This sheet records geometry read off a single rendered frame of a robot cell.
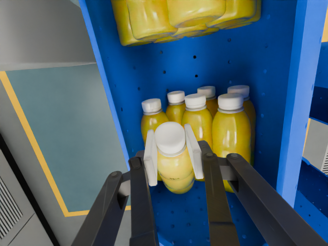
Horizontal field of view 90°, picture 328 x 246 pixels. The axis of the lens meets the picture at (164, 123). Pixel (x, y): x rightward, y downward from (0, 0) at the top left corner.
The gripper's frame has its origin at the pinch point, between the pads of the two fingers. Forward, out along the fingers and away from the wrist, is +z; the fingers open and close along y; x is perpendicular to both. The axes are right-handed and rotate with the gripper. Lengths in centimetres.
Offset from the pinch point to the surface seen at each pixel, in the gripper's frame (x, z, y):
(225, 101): 1.8, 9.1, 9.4
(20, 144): -39, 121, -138
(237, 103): 1.4, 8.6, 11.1
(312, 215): -55, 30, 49
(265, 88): 1.6, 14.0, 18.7
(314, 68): 6.3, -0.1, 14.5
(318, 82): -3, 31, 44
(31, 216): -112, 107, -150
